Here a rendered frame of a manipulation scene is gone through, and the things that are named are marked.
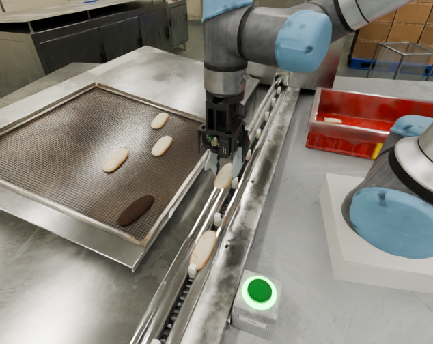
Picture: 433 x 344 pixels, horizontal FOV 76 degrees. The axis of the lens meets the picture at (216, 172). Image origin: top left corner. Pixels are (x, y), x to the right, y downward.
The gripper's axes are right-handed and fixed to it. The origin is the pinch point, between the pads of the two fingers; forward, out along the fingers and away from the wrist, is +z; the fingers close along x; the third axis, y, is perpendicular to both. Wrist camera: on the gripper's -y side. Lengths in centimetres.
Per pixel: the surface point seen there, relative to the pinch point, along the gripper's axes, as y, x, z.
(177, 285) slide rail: 25.1, -0.7, 8.8
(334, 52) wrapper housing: -80, 20, -8
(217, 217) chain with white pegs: 8.2, 1.0, 7.0
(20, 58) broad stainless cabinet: -95, -183, 18
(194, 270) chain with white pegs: 22.2, 1.4, 7.1
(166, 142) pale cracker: -9.3, -20.7, 2.2
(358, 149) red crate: -36.4, 32.4, 9.0
